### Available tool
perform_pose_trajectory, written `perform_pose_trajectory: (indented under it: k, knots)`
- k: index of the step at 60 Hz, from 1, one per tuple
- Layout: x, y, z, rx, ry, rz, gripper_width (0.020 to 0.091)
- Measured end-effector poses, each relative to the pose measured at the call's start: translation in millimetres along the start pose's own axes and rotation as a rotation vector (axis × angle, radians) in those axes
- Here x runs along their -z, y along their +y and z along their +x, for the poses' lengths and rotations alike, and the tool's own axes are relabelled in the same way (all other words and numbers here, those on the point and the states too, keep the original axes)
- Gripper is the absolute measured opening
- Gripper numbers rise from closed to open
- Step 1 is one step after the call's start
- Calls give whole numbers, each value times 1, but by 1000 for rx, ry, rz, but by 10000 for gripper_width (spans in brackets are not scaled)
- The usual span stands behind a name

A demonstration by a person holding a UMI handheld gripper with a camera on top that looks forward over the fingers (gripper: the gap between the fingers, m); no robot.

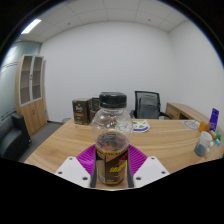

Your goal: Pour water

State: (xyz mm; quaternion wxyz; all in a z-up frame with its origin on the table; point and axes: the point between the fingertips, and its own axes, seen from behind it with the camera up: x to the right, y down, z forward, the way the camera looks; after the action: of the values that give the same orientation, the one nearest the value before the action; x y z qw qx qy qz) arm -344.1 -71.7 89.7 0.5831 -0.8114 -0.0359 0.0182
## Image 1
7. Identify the white and grey mug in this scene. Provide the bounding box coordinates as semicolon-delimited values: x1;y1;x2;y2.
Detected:
194;130;214;158

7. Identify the white and green leaflet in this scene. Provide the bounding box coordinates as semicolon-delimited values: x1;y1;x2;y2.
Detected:
132;119;151;133

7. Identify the black sofa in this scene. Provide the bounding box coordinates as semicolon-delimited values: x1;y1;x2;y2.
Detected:
0;112;33;163

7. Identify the wooden side desk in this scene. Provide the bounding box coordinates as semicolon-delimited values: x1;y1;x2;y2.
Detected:
164;102;209;123

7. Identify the green flat packet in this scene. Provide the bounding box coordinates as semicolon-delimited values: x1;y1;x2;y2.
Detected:
214;129;223;141

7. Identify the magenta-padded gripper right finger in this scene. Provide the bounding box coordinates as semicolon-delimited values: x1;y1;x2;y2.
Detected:
127;143;170;189

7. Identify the purple standing pouch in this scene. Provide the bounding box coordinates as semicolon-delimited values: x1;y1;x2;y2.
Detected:
209;107;220;132

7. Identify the clear bottle with black cap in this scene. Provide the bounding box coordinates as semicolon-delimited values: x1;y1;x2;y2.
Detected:
90;91;134;186

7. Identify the orange cardboard box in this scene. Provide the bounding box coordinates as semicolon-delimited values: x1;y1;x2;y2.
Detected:
198;121;212;133

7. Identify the wooden cabinet shelf unit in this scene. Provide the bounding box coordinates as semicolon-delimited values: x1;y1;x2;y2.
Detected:
14;54;48;137

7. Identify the grey mesh office chair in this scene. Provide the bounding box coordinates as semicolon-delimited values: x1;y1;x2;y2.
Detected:
129;90;173;120

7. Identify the ceiling light panel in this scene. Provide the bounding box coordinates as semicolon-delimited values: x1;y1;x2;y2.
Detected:
20;18;43;35

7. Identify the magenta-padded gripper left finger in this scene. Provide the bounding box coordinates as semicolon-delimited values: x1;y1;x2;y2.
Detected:
54;143;98;189

